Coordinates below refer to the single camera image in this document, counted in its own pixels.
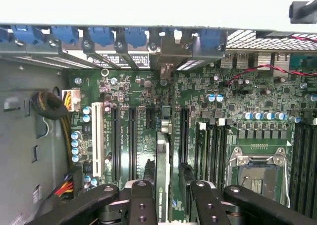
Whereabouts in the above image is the black RAM slot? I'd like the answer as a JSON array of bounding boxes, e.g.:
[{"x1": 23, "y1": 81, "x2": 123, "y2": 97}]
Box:
[
  {"x1": 226, "y1": 119, "x2": 235, "y2": 181},
  {"x1": 302, "y1": 124, "x2": 311, "y2": 216},
  {"x1": 290, "y1": 122, "x2": 302, "y2": 211},
  {"x1": 218, "y1": 118, "x2": 227, "y2": 186},
  {"x1": 310, "y1": 125, "x2": 317, "y2": 219}
]

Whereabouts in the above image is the long black expansion slot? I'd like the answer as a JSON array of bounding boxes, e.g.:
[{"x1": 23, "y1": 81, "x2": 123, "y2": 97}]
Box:
[
  {"x1": 111, "y1": 106, "x2": 122, "y2": 182},
  {"x1": 128, "y1": 107, "x2": 138, "y2": 180},
  {"x1": 180, "y1": 107, "x2": 190, "y2": 164}
]

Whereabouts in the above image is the white expansion slot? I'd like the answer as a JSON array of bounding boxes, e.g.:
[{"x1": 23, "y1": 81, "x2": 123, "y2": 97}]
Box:
[{"x1": 91, "y1": 101, "x2": 105, "y2": 179}]

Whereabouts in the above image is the short black expansion slot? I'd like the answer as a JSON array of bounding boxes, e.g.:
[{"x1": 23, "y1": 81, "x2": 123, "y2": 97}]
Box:
[{"x1": 146, "y1": 108, "x2": 155, "y2": 129}]

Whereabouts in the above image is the CPU socket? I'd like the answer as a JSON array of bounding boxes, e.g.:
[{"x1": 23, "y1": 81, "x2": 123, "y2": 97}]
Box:
[{"x1": 230, "y1": 160, "x2": 292, "y2": 209}]

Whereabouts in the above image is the black power connector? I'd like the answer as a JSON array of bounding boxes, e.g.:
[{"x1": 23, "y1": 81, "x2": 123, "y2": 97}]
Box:
[{"x1": 63, "y1": 166, "x2": 84, "y2": 201}]

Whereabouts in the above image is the metal socket cover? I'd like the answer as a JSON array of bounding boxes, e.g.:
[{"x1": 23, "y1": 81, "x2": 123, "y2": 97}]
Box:
[{"x1": 227, "y1": 147, "x2": 288, "y2": 168}]

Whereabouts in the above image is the silver locking lever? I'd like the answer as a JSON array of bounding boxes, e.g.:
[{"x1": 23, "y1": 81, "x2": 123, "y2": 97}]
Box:
[{"x1": 279, "y1": 148, "x2": 292, "y2": 209}]

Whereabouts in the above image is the green motherboard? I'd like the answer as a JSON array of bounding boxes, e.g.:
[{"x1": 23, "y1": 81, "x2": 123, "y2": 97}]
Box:
[{"x1": 66, "y1": 68, "x2": 317, "y2": 225}]

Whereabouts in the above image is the white power connector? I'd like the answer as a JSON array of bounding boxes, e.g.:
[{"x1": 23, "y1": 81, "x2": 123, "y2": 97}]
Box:
[{"x1": 61, "y1": 88, "x2": 82, "y2": 113}]

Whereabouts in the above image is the grey power supply unit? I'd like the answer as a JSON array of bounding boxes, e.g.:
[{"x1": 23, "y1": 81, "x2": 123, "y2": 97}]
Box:
[{"x1": 0, "y1": 58, "x2": 70, "y2": 225}]

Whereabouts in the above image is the blue card retention clip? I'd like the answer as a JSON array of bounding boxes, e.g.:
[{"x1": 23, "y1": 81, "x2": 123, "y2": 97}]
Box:
[
  {"x1": 0, "y1": 28, "x2": 10, "y2": 44},
  {"x1": 51, "y1": 26, "x2": 80, "y2": 46},
  {"x1": 11, "y1": 25, "x2": 44, "y2": 45},
  {"x1": 88, "y1": 26, "x2": 115, "y2": 48},
  {"x1": 123, "y1": 27, "x2": 150, "y2": 49},
  {"x1": 199, "y1": 29, "x2": 227, "y2": 51}
]

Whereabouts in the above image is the grey and black PC case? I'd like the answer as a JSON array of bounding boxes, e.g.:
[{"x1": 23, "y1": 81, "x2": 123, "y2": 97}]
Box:
[{"x1": 0, "y1": 24, "x2": 317, "y2": 225}]

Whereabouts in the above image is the red and yellow wire bundle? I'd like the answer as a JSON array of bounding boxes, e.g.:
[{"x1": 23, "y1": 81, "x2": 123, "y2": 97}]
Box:
[{"x1": 53, "y1": 174, "x2": 75, "y2": 199}]

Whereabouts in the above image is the black braided power cable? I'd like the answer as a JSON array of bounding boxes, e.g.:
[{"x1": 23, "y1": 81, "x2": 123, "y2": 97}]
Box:
[{"x1": 32, "y1": 91, "x2": 75, "y2": 170}]

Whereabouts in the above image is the red and black twisted wire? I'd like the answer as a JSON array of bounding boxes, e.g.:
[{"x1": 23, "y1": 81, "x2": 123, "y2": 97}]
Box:
[{"x1": 225, "y1": 64, "x2": 317, "y2": 87}]

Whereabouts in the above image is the thin red wire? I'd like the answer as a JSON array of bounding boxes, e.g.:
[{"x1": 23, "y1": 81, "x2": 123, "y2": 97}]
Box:
[{"x1": 289, "y1": 34, "x2": 317, "y2": 44}]

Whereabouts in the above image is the black cable plug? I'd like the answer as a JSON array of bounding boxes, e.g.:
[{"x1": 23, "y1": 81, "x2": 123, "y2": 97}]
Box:
[{"x1": 289, "y1": 0, "x2": 317, "y2": 25}]

